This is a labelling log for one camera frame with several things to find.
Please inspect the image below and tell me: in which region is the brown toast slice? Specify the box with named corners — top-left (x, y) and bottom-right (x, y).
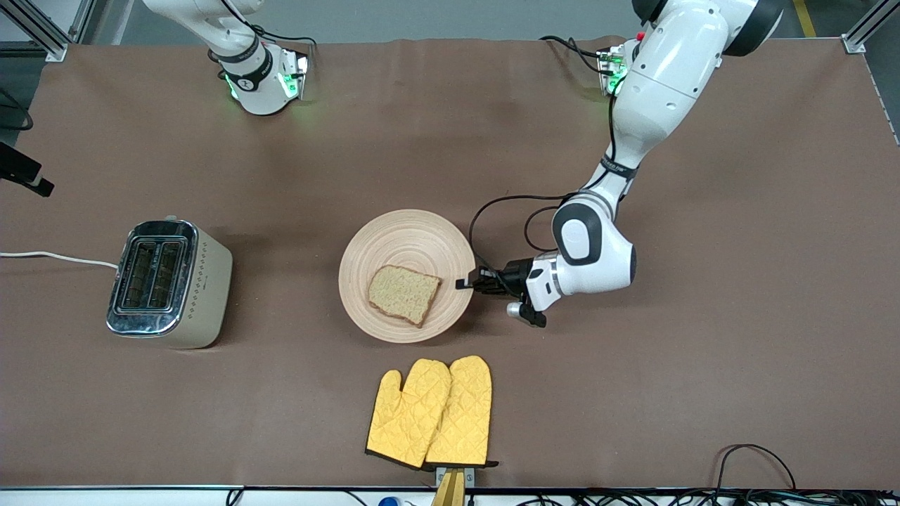
top-left (367, 264), bottom-right (443, 329)

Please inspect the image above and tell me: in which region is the round wooden plate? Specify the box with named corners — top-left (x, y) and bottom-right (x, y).
top-left (338, 209), bottom-right (477, 344)

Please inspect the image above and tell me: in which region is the yellow clamp with metal plate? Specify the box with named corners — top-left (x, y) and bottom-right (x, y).
top-left (430, 465), bottom-right (476, 506)

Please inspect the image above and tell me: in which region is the brown table cloth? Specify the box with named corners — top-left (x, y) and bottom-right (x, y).
top-left (0, 37), bottom-right (900, 490)

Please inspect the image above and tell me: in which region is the yellow quilted oven mitt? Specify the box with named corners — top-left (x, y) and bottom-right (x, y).
top-left (365, 358), bottom-right (452, 469)
top-left (424, 355), bottom-right (499, 469)

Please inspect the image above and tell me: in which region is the beige chrome two-slot toaster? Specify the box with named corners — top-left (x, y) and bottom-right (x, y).
top-left (105, 216), bottom-right (234, 350)

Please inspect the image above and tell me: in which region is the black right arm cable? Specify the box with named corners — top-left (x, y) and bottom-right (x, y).
top-left (0, 88), bottom-right (34, 132)

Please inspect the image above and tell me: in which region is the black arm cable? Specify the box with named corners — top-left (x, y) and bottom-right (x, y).
top-left (0, 88), bottom-right (34, 132)
top-left (468, 91), bottom-right (621, 283)

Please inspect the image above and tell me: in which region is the white toaster power cable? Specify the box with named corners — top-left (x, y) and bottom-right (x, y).
top-left (0, 251), bottom-right (120, 271)

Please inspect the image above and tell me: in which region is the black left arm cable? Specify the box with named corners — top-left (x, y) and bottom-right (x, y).
top-left (468, 91), bottom-right (621, 283)

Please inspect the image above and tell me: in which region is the aluminium frame post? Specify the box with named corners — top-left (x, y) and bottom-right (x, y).
top-left (842, 0), bottom-right (900, 55)
top-left (0, 0), bottom-right (69, 63)

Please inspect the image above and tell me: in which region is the black left base cable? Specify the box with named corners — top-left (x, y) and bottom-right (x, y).
top-left (539, 35), bottom-right (607, 75)

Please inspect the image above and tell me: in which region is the black base cable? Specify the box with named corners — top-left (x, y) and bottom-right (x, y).
top-left (539, 35), bottom-right (607, 75)
top-left (250, 21), bottom-right (317, 51)

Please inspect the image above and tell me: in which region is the black right base cable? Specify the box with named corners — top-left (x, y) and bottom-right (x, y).
top-left (250, 21), bottom-right (317, 51)

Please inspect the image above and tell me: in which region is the black cable bundle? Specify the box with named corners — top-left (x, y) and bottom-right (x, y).
top-left (517, 488), bottom-right (900, 506)

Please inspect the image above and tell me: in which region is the black looped cable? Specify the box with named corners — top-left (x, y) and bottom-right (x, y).
top-left (714, 443), bottom-right (799, 493)

